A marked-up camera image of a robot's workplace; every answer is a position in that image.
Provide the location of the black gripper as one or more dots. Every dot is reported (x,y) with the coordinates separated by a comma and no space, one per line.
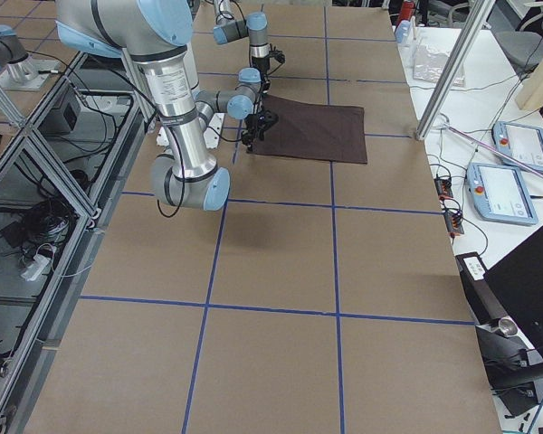
(254,123)
(260,66)

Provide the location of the dark brown t-shirt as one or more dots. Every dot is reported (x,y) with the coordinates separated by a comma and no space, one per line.
(313,131)

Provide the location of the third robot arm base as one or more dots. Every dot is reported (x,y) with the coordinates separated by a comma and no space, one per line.
(19,70)

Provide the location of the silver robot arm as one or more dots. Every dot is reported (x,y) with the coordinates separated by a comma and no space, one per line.
(232,25)
(113,28)

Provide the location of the silver foil bag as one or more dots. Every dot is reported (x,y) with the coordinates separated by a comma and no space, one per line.
(429,63)

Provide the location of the black power box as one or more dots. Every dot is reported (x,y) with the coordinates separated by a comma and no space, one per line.
(61,119)

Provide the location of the white power strip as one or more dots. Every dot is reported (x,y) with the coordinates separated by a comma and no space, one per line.
(40,264)

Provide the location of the lower teach pendant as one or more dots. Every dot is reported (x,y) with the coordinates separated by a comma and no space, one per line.
(499,194)

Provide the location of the teach pendant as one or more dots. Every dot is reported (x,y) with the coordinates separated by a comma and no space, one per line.
(499,194)
(521,142)

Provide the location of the grey office chair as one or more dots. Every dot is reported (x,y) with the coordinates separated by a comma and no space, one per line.
(522,48)

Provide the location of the upper teach pendant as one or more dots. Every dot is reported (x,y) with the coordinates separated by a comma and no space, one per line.
(521,142)

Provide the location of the black box with white label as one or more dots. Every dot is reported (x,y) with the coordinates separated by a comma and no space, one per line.
(486,308)

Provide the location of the black monitor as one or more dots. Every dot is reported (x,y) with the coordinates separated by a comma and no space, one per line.
(517,282)

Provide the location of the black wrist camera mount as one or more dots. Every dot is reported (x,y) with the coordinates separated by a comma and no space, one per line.
(277,55)

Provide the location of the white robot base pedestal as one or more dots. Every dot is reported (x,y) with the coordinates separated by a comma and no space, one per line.
(194,90)

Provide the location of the aluminium frame rail structure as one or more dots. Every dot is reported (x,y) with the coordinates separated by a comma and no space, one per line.
(57,194)

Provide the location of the aluminium frame post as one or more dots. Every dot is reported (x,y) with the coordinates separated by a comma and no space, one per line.
(478,15)

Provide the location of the black camera tripod mount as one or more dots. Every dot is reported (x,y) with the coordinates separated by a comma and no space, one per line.
(514,371)

